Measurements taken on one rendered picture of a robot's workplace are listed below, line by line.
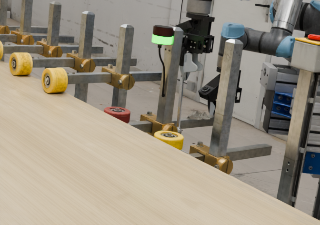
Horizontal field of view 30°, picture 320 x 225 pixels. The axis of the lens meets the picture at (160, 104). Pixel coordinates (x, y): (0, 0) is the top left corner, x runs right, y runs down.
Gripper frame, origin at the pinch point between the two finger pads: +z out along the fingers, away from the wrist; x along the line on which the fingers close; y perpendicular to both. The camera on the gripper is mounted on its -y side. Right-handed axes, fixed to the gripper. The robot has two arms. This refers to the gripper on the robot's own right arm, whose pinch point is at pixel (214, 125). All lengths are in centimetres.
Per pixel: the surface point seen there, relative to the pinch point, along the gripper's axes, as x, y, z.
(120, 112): -2.6, -42.3, -8.1
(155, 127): -3.7, -28.8, -2.8
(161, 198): -58, -69, -8
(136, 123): -0.9, -34.3, -3.5
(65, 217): -58, -91, -8
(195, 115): -0.6, -10.3, -4.4
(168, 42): -7.1, -30.8, -30.0
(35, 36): 98, -20, -13
